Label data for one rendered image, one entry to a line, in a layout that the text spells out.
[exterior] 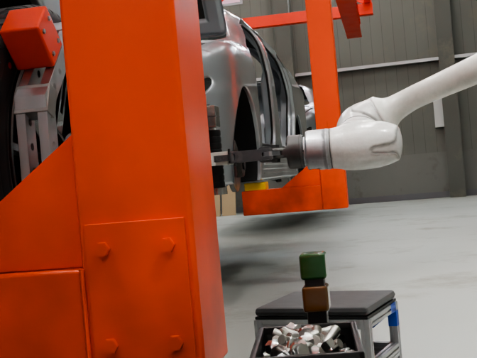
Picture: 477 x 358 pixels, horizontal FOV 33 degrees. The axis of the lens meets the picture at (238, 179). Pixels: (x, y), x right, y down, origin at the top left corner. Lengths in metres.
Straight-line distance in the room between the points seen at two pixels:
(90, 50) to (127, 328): 0.38
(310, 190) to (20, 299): 4.20
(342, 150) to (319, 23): 3.61
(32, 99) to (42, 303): 0.47
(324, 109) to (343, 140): 3.52
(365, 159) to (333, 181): 3.50
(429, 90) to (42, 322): 1.05
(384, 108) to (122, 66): 0.92
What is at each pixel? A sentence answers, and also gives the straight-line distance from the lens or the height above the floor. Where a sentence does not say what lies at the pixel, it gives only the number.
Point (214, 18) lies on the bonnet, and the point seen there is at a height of 1.77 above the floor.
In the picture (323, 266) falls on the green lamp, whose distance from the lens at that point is 1.25.
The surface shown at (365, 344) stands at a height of 0.22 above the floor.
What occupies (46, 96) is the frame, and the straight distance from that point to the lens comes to 1.50.
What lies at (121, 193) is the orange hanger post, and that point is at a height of 0.78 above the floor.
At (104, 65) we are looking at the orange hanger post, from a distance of 1.12.
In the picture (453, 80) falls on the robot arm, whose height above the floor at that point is 0.95.
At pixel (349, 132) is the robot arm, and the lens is 1.77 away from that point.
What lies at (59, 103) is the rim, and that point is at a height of 0.98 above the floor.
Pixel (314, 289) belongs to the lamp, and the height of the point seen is 0.61.
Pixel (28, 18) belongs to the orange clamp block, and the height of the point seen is 1.10.
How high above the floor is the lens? 0.79
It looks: level
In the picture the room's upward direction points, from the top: 5 degrees counter-clockwise
